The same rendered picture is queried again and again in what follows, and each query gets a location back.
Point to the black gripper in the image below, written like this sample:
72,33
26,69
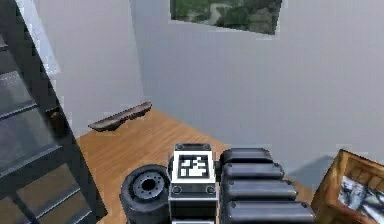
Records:
146,190

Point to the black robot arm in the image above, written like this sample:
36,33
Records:
253,186

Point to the dark flat board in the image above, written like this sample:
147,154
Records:
120,117

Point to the green framed picture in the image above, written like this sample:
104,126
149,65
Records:
230,13

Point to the brown wooden crate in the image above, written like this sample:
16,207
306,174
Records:
353,193

